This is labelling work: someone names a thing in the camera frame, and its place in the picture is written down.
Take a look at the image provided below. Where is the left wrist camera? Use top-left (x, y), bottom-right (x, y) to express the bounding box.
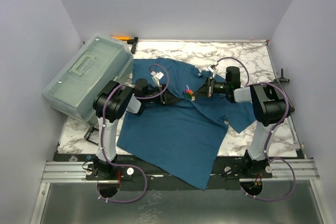
top-left (151, 71), bottom-right (164, 87)

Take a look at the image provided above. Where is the black clamp bar right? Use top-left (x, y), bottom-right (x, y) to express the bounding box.
top-left (274, 68), bottom-right (295, 113)

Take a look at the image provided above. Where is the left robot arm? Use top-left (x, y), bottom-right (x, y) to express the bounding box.
top-left (93, 78), bottom-right (182, 179)

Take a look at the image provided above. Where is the clear plastic storage box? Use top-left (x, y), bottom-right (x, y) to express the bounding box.
top-left (43, 36), bottom-right (133, 122)

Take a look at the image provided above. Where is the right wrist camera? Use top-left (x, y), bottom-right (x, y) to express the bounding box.
top-left (207, 61), bottom-right (218, 79)

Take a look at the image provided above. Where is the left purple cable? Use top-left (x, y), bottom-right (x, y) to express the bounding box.
top-left (96, 64), bottom-right (169, 204)

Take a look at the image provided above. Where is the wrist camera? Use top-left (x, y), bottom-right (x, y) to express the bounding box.
top-left (151, 71), bottom-right (164, 87)
top-left (207, 61), bottom-right (218, 79)

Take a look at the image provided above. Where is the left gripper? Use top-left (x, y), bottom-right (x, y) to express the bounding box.
top-left (143, 83), bottom-right (180, 104)

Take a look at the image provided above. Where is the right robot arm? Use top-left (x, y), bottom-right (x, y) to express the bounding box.
top-left (188, 66), bottom-right (293, 178)

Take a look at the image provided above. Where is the aluminium rail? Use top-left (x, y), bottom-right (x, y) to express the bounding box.
top-left (41, 161), bottom-right (320, 184)

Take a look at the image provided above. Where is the purple cable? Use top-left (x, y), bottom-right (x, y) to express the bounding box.
top-left (96, 64), bottom-right (169, 204)
top-left (215, 57), bottom-right (297, 201)

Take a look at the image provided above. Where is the orange tool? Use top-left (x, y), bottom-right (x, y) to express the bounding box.
top-left (111, 35), bottom-right (131, 40)

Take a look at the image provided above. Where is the blue t-shirt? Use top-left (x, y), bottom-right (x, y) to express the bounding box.
top-left (117, 58), bottom-right (255, 190)

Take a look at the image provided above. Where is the colourful plush flower brooch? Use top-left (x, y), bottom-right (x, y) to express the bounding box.
top-left (183, 85), bottom-right (195, 101)

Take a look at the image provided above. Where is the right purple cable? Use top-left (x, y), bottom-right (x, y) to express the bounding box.
top-left (215, 57), bottom-right (297, 201)

